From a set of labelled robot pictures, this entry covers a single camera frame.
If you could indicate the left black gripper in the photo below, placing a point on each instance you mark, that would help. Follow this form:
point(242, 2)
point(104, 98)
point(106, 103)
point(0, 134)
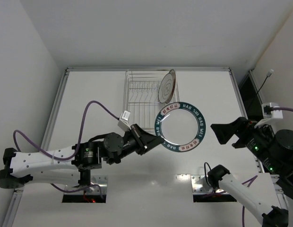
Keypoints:
point(139, 138)

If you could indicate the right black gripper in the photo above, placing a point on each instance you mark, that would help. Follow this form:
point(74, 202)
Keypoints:
point(242, 133)

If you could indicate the green rim lettered plate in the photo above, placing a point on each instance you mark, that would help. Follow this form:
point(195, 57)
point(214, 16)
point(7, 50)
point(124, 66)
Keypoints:
point(181, 125)

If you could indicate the clear plate black rim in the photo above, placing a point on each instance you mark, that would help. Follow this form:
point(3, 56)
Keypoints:
point(167, 87)

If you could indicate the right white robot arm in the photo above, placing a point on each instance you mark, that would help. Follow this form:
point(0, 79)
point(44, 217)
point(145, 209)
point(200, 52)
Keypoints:
point(275, 151)

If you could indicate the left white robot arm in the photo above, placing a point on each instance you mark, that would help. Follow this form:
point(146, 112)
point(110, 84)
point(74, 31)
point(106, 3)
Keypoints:
point(72, 166)

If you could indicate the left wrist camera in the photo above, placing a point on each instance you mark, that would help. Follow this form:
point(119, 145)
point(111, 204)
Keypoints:
point(123, 121)

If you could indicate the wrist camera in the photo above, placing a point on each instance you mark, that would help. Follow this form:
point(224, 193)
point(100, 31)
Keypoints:
point(269, 112)
point(123, 121)

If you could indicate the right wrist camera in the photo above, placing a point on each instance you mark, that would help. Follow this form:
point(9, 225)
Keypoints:
point(269, 112)

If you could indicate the metal wire dish rack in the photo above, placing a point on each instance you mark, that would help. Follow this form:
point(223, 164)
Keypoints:
point(142, 98)

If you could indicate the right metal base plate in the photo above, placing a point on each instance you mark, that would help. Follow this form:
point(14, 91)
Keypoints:
point(200, 187)

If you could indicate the black cable white plug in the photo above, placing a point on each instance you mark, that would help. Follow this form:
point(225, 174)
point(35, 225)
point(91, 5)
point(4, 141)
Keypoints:
point(268, 75)

